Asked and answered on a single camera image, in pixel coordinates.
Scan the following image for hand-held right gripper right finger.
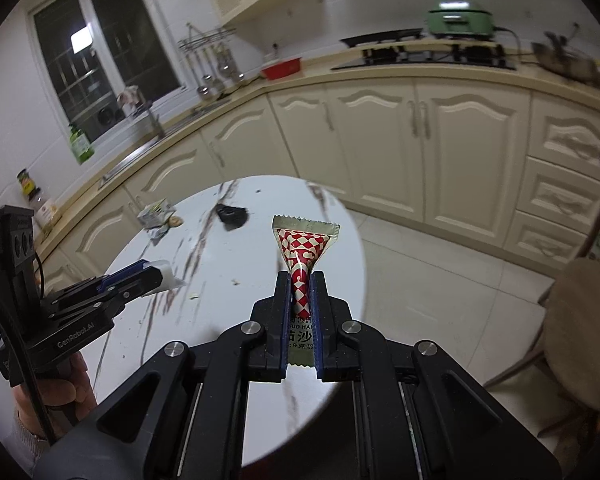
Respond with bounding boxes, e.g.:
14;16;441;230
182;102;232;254
310;270;563;480

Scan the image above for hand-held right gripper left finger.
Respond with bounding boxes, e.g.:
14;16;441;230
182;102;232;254
32;270;292;480

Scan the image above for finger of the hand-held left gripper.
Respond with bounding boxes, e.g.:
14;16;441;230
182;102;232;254
45;259;150;311
50;266;163;328

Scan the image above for white plastic bag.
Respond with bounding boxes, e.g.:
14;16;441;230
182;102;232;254
150;259;190;293

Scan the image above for red checkered snack wrapper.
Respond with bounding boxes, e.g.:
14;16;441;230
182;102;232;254
271;214;341;368

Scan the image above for person's left forearm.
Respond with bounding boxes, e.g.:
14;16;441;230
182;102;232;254
10;410;56;478

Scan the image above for person's left hand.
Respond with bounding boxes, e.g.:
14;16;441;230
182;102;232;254
12;350;98;441

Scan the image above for milk carton with straw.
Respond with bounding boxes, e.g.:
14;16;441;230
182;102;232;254
136;198;177;233

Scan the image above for large clear jar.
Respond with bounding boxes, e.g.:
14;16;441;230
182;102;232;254
32;191;63;233

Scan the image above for steel kitchen sink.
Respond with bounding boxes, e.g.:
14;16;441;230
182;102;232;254
97;97;231;188

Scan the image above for crumpled black plastic bag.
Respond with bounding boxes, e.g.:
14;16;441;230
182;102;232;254
216;203;251;232

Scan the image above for yellow label sauce jar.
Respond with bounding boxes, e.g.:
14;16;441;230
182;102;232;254
16;167;42;197

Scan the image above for green glass bottle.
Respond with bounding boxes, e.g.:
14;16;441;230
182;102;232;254
69;122;95;165

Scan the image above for steel faucet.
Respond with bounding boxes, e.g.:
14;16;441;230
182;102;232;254
117;87;167;138

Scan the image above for pink cloth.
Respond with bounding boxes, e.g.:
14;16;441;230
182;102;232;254
117;85;143;108

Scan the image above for hanging steel ladle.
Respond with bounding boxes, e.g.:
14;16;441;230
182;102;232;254
226;42;246;83
189;47;212;100
216;45;234;86

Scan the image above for cream base cabinets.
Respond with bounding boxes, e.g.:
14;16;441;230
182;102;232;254
30;45;600;281

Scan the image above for hanging steel spatula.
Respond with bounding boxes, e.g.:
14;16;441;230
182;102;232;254
207;47;226;93

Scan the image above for dark kitchen window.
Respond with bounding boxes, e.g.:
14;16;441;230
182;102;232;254
27;0;186;143

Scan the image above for red plastic basin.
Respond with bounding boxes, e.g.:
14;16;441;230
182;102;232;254
260;57;302;81

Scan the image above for wooden chair with cushion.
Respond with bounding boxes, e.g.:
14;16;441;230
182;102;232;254
485;115;600;441

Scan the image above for black glass gas stove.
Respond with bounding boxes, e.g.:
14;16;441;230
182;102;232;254
330;42;518;72

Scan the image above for black induction cooker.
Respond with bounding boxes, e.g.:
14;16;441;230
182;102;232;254
340;27;425;50

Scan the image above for green electric cooker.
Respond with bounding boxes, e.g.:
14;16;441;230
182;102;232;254
425;0;496;41

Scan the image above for steel pot with lid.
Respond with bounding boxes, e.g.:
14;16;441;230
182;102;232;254
531;32;600;86

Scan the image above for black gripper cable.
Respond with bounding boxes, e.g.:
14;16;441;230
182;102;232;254
0;240;58;445

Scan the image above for black power cable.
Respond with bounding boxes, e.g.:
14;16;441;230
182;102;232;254
492;22;581;66

